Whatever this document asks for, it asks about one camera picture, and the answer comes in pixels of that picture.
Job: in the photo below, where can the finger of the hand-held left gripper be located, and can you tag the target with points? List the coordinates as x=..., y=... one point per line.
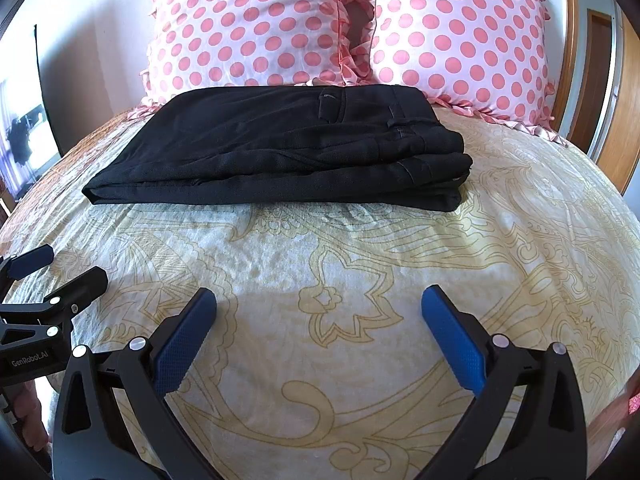
x=30, y=262
x=85, y=285

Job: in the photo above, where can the yellow patterned bedspread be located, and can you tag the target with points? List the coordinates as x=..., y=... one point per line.
x=350, y=260

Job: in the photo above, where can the flat screen television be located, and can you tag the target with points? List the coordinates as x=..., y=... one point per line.
x=25, y=130

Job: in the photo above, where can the pink polka dot pillow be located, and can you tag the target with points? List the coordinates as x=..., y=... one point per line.
x=460, y=35
x=250, y=25

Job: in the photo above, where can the wooden headboard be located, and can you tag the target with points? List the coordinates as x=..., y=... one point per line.
x=570, y=35

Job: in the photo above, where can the black pants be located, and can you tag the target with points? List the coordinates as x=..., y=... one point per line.
x=275, y=150

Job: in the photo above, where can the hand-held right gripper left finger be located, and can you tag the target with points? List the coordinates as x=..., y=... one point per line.
x=182, y=345

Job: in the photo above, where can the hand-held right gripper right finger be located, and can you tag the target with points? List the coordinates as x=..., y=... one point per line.
x=450, y=340

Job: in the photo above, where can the wooden door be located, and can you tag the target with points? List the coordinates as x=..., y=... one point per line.
x=597, y=85

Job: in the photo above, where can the person's left hand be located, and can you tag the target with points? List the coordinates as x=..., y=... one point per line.
x=30, y=410

